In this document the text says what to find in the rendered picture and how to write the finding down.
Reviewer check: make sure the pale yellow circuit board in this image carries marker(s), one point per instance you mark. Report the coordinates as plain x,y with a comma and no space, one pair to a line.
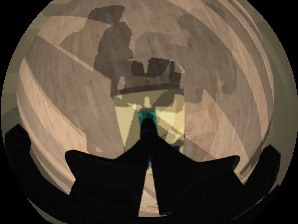
160,112

